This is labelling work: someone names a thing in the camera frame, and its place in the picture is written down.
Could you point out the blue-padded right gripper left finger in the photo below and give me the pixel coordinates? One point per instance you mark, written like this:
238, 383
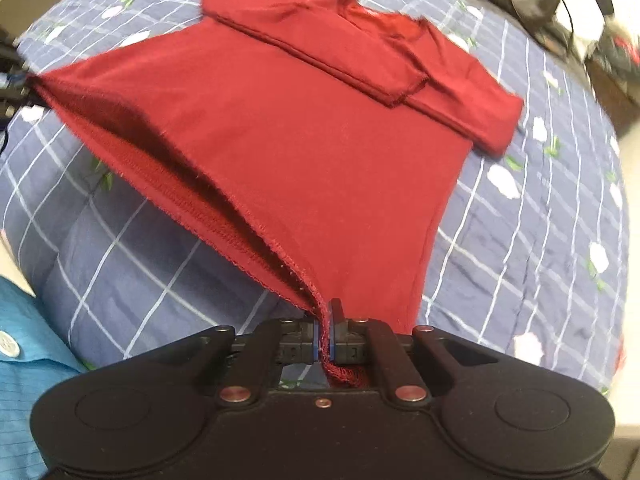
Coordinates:
257, 359

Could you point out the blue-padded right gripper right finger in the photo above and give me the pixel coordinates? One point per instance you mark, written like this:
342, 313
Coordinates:
379, 357

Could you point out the red long-sleeve sweater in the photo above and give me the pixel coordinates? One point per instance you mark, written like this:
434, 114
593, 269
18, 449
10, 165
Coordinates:
313, 143

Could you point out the clear bag of clothes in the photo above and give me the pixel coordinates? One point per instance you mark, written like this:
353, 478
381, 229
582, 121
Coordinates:
619, 51

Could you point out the blue plaid floral quilt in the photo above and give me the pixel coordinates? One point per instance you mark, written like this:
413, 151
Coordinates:
530, 257

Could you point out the blue button shirt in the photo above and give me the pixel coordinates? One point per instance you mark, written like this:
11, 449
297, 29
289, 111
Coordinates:
33, 359

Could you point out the dark wooden nightstand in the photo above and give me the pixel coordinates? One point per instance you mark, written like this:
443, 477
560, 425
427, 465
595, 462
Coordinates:
620, 108

